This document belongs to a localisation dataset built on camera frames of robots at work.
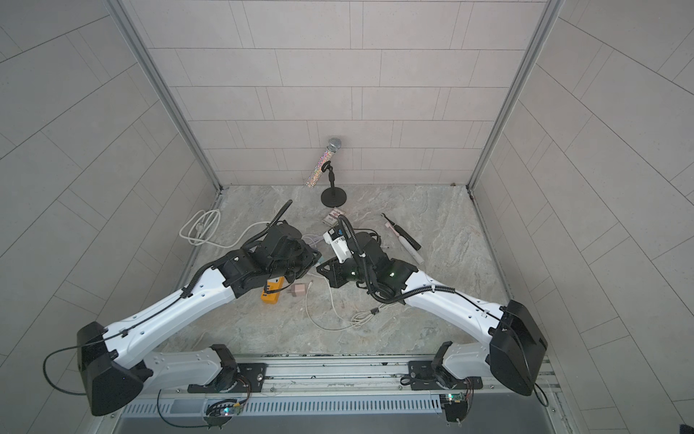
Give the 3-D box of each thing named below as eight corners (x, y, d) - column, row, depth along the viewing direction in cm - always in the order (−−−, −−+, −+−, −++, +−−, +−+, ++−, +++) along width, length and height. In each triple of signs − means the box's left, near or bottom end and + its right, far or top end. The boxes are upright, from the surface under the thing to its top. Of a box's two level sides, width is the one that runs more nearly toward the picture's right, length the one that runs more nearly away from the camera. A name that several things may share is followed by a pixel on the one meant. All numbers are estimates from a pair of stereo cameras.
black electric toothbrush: (417, 251, 99) (418, 248, 97) (380, 217, 109) (380, 214, 107) (420, 248, 99) (421, 245, 98) (382, 215, 109) (383, 212, 108)
